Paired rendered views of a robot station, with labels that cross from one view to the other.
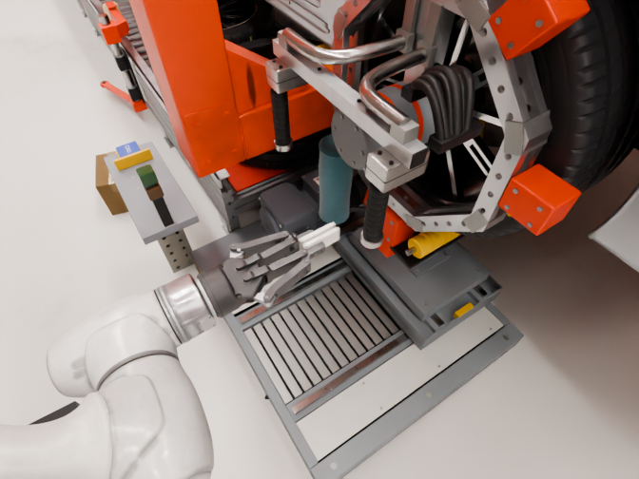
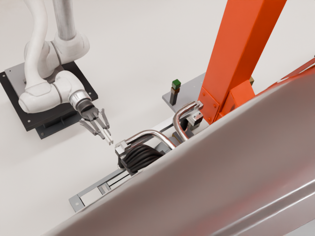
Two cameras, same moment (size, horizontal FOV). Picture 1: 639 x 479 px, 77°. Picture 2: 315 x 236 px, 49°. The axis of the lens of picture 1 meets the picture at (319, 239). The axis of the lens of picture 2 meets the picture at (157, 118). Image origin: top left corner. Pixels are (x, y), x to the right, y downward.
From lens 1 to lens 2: 1.20 m
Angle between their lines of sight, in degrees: 45
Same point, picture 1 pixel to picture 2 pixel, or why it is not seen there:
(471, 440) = not seen: outside the picture
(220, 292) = (80, 106)
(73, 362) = (59, 76)
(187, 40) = (217, 72)
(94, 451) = (30, 84)
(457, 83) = (139, 157)
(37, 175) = not seen: hidden behind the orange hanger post
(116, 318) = (70, 82)
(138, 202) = (184, 88)
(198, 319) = (72, 103)
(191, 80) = (211, 82)
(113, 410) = (38, 84)
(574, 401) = not seen: outside the picture
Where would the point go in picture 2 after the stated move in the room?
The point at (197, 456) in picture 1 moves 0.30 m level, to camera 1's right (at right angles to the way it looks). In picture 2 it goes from (29, 105) to (18, 169)
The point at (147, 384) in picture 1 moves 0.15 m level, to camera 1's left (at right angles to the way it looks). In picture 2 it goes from (47, 91) to (50, 65)
